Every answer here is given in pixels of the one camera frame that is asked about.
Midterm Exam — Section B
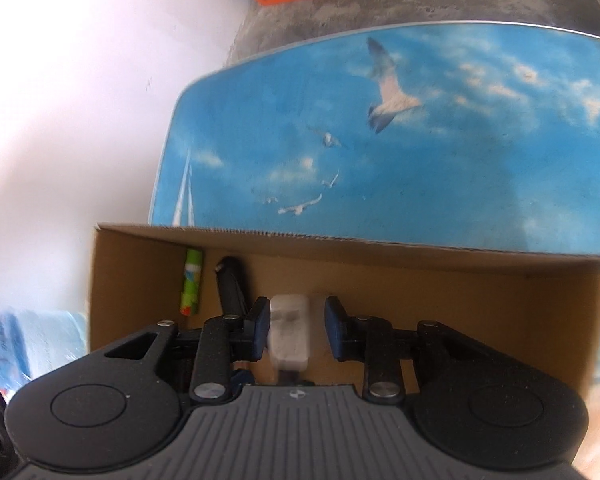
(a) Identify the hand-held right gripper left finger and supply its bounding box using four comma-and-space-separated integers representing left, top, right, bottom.
103, 297, 272, 404

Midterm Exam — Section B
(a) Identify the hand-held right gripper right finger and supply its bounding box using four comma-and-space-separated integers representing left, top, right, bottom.
324, 296, 487, 404

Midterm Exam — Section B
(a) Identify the white charger plug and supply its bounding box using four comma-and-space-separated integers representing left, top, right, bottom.
268, 294, 313, 387

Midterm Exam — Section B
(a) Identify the black cylinder with metal cap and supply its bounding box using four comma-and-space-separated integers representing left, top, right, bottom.
214, 256, 254, 319

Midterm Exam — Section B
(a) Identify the brown cardboard box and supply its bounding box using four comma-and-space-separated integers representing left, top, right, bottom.
87, 223, 600, 404

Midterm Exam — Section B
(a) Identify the small blue object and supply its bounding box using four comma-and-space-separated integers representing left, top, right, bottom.
230, 367, 254, 391

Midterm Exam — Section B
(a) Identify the green printed tube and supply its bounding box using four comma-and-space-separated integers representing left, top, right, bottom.
178, 248, 205, 317

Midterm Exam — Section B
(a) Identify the blue printed packet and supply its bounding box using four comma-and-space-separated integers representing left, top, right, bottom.
0, 309, 89, 382

